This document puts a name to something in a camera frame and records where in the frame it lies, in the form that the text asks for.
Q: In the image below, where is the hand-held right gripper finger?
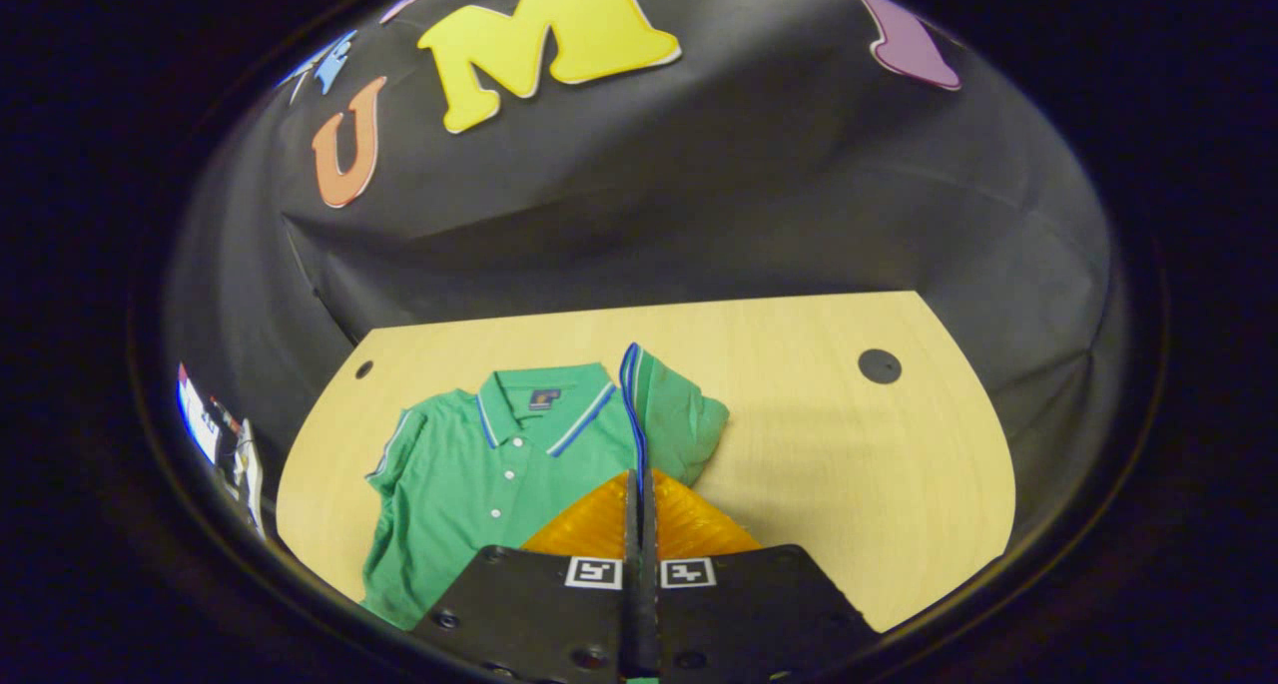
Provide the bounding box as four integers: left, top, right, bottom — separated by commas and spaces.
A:
411, 467, 641, 683
640, 467, 880, 683

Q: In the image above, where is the green T-shirt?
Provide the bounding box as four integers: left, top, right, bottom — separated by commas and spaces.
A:
361, 342, 730, 631

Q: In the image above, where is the black backdrop cloth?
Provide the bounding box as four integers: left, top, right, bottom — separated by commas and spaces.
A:
163, 0, 1117, 565

